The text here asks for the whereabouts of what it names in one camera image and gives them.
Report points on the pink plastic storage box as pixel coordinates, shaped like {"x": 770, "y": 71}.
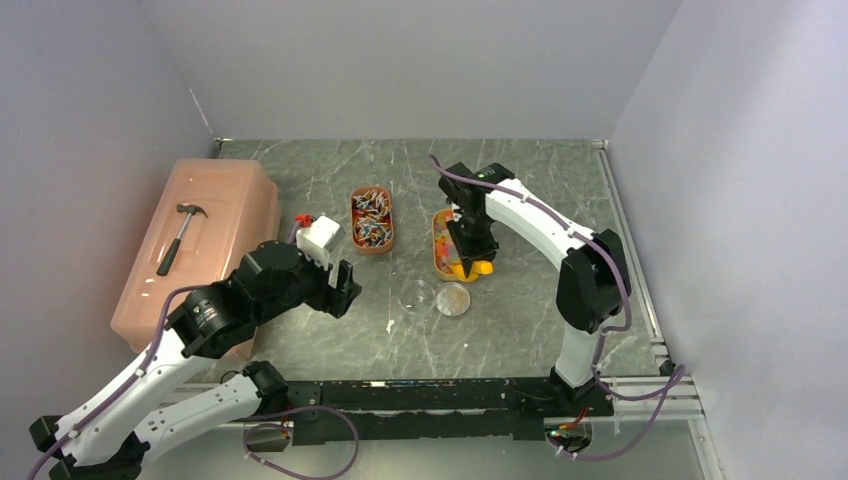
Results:
{"x": 243, "y": 211}

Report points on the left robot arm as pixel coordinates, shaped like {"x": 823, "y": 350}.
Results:
{"x": 125, "y": 427}

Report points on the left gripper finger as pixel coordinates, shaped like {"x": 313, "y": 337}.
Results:
{"x": 344, "y": 279}
{"x": 340, "y": 298}

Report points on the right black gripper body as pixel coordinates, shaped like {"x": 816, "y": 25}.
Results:
{"x": 475, "y": 235}

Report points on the tray of wrapped candies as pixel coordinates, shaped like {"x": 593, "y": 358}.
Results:
{"x": 372, "y": 227}

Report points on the aluminium table rail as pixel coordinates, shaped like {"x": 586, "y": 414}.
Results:
{"x": 681, "y": 403}

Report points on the clear plastic jar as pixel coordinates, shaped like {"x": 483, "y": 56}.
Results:
{"x": 416, "y": 298}

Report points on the black hammer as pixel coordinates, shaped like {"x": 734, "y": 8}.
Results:
{"x": 190, "y": 210}

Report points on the black base frame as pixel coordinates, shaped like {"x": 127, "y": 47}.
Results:
{"x": 521, "y": 408}

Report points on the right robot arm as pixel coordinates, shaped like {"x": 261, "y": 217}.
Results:
{"x": 593, "y": 288}

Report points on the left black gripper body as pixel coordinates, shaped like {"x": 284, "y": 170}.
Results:
{"x": 314, "y": 288}

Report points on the tray of gummy candies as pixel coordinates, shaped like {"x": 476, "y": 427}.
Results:
{"x": 445, "y": 256}

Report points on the orange plastic scoop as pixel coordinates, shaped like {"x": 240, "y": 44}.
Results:
{"x": 470, "y": 274}

